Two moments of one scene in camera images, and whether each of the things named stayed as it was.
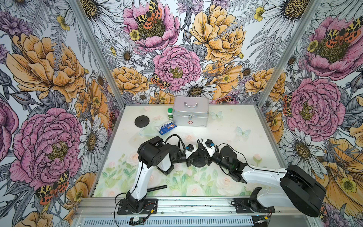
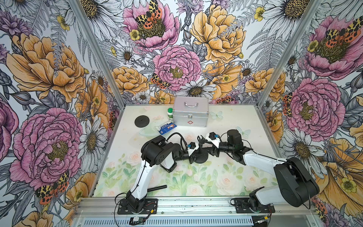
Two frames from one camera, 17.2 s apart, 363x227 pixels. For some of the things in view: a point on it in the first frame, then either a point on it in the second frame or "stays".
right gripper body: x=216 y=159 -> x=223 y=147
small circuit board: x=137 y=220 stays
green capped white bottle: x=170 y=115 stays
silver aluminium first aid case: x=190 y=111 stays
